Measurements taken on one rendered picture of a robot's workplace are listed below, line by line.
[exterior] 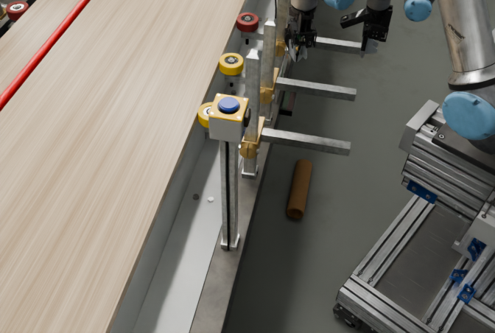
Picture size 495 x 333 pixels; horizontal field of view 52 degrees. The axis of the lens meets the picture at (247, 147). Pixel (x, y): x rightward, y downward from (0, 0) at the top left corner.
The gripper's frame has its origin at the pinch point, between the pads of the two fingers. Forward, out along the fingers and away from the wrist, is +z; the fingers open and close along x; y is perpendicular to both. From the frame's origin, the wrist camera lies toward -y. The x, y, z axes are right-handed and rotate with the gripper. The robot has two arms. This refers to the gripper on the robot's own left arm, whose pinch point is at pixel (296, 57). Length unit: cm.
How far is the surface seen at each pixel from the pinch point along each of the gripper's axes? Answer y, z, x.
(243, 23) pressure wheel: -25.7, 4.0, -13.5
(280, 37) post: -19.2, 5.9, -1.3
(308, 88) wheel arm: 4.8, 9.6, 4.0
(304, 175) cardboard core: -21, 87, 16
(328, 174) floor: -26, 94, 31
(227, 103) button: 51, -29, -27
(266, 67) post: 4.1, 0.1, -10.3
